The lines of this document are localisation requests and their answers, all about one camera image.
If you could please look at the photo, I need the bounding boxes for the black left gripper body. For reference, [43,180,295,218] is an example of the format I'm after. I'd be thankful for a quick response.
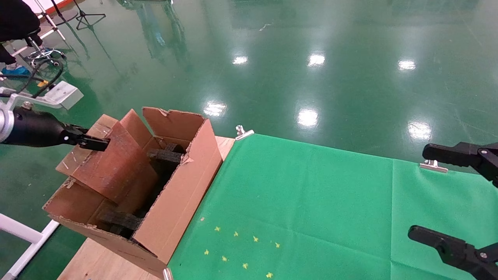
[12,107,85,148]

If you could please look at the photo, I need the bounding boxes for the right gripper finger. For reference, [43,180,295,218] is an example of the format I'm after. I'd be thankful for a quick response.
[408,225,498,280]
[422,142,498,188]

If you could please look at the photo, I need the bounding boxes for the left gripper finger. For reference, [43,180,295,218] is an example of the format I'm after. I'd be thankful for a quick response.
[64,124,91,136]
[76,134,110,152]

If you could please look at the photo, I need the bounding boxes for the large open cardboard carton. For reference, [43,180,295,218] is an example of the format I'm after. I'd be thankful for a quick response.
[42,107,225,280]

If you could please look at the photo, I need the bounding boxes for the black stool with chrome base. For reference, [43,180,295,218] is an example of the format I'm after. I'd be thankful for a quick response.
[24,27,67,74]

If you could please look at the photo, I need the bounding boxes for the silver stand legs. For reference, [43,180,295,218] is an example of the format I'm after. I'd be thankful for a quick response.
[33,0,67,41]

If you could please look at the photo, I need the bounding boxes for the person in black clothes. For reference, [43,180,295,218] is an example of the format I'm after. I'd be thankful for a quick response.
[0,0,41,76]

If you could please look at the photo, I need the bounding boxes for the black tripod stand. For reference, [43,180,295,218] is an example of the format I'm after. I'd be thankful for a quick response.
[72,0,106,31]

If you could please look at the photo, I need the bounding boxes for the green table cloth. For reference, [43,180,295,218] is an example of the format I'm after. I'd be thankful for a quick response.
[167,133,498,280]

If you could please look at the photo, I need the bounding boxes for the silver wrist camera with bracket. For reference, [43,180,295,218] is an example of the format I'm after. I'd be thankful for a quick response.
[0,81,84,110]

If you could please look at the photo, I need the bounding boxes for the white metal frame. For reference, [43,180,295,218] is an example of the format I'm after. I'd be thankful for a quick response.
[0,213,60,280]

